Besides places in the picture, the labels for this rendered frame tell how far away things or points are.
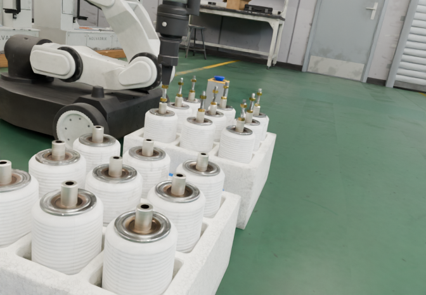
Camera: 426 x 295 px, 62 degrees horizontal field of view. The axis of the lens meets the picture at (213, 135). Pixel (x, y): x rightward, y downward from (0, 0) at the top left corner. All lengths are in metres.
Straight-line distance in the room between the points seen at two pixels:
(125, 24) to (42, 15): 2.38
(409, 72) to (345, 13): 1.30
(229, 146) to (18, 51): 1.05
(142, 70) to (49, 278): 0.93
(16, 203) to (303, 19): 5.70
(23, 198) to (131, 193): 0.16
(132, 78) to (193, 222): 0.86
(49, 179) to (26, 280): 0.19
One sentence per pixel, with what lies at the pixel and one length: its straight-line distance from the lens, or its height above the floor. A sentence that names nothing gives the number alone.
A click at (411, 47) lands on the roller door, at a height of 0.62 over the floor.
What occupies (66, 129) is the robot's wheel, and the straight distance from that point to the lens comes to 1.33.
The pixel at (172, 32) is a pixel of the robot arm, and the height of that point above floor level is 0.48.
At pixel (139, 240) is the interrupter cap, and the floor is 0.25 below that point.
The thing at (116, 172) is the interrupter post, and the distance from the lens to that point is 0.63.
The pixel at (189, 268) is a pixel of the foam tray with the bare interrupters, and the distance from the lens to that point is 0.55.
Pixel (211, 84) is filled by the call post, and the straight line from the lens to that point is 1.38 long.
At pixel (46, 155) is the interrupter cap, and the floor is 0.25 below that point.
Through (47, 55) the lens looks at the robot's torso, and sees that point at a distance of 1.57.
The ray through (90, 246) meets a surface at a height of 0.20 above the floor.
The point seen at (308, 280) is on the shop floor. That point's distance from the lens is 0.90.
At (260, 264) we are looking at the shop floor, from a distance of 0.90.
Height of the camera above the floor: 0.52
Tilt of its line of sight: 17 degrees down
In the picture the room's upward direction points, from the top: 9 degrees clockwise
